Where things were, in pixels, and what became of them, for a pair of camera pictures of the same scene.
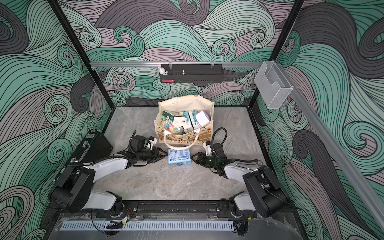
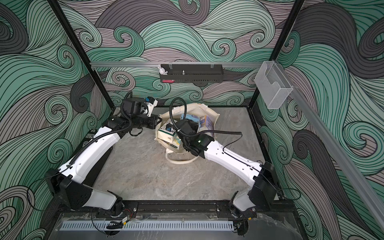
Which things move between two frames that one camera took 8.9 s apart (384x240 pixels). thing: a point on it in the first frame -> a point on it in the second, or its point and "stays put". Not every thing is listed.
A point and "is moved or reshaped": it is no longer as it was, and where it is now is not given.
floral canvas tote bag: (202, 135) is moved or reshaped
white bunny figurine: (162, 70) stays put
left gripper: (157, 153) -> (153, 123)
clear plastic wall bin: (271, 84) stays put
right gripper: (201, 155) -> (195, 125)
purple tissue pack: (203, 118) -> (208, 123)
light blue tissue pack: (178, 158) -> (194, 118)
